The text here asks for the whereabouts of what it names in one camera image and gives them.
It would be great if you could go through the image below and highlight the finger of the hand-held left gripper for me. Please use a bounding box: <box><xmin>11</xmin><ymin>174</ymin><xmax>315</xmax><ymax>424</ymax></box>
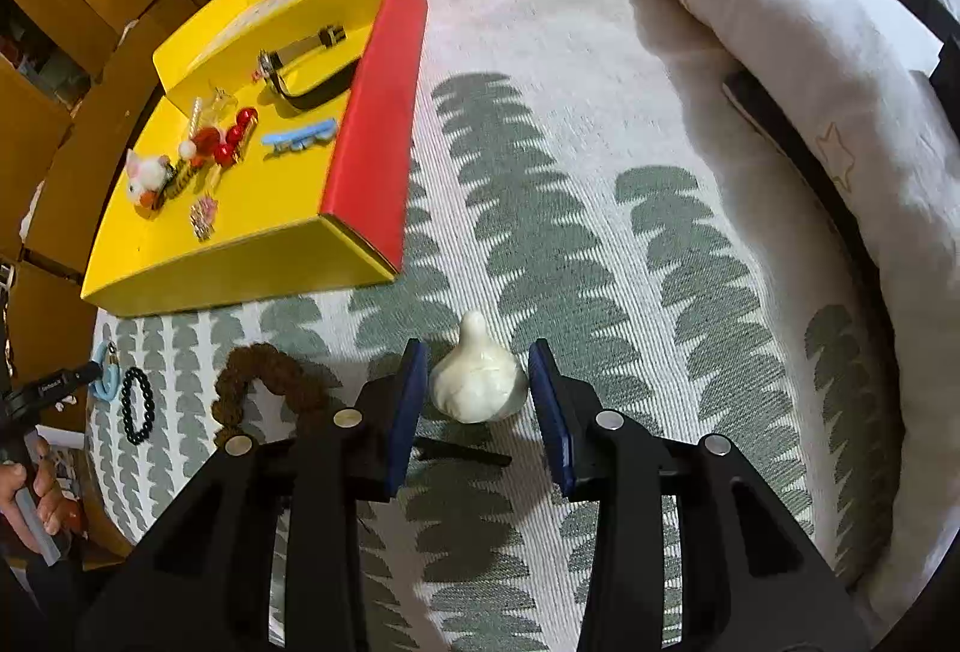
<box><xmin>56</xmin><ymin>361</ymin><xmax>104</xmax><ymax>392</ymax></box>

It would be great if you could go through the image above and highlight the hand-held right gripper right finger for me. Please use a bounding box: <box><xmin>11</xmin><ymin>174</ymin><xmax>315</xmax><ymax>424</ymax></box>
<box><xmin>527</xmin><ymin>338</ymin><xmax>875</xmax><ymax>652</ymax></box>

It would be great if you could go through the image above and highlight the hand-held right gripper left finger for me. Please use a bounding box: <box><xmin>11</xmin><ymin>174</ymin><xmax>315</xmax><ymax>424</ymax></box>
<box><xmin>75</xmin><ymin>338</ymin><xmax>430</xmax><ymax>652</ymax></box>

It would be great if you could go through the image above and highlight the white gourd ornament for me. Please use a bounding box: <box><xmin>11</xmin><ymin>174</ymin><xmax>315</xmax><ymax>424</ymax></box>
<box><xmin>429</xmin><ymin>310</ymin><xmax>524</xmax><ymax>425</ymax></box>

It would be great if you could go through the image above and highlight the pink crystal hair clip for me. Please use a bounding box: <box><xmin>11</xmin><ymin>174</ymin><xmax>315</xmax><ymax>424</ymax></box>
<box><xmin>190</xmin><ymin>194</ymin><xmax>220</xmax><ymax>241</ymax></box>

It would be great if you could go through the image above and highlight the yellow cardboard box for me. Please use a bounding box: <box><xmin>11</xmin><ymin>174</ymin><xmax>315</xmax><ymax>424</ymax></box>
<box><xmin>80</xmin><ymin>0</ymin><xmax>434</xmax><ymax>317</ymax></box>

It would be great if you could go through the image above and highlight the blue hair clip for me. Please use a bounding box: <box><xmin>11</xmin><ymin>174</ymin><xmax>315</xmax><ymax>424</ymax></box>
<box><xmin>262</xmin><ymin>118</ymin><xmax>340</xmax><ymax>157</ymax></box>

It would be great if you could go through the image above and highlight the person's left hand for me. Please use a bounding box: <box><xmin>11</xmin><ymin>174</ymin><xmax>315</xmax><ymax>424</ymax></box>
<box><xmin>0</xmin><ymin>434</ymin><xmax>76</xmax><ymax>554</ymax></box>

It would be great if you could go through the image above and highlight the white bunny hair clip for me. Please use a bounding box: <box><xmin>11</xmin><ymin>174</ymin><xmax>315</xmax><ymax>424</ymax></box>
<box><xmin>124</xmin><ymin>148</ymin><xmax>177</xmax><ymax>218</ymax></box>

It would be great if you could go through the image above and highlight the dark patterned hair clip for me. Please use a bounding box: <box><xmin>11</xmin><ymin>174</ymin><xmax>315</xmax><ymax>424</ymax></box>
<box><xmin>161</xmin><ymin>161</ymin><xmax>200</xmax><ymax>200</ymax></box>

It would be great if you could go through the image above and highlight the leaf print bed sheet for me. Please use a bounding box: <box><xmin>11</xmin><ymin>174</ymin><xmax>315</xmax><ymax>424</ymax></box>
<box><xmin>82</xmin><ymin>0</ymin><xmax>901</xmax><ymax>652</ymax></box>

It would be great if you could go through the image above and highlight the white printed quilt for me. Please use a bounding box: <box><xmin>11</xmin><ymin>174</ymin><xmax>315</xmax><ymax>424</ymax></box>
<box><xmin>240</xmin><ymin>0</ymin><xmax>960</xmax><ymax>630</ymax></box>

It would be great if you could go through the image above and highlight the black bead bracelet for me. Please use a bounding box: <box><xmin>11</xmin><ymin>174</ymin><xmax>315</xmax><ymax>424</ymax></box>
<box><xmin>120</xmin><ymin>367</ymin><xmax>156</xmax><ymax>447</ymax></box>

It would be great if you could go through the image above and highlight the brown bead bracelet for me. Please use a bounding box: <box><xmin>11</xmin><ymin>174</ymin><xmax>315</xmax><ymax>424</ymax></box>
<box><xmin>214</xmin><ymin>343</ymin><xmax>331</xmax><ymax>447</ymax></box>

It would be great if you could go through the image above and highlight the red bead bracelet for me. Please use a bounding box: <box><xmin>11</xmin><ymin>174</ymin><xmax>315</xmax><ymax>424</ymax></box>
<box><xmin>196</xmin><ymin>106</ymin><xmax>260</xmax><ymax>167</ymax></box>

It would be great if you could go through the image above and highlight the clear bead bracelet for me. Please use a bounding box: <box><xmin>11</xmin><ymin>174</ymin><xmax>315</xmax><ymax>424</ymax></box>
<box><xmin>187</xmin><ymin>88</ymin><xmax>239</xmax><ymax>136</ymax></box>

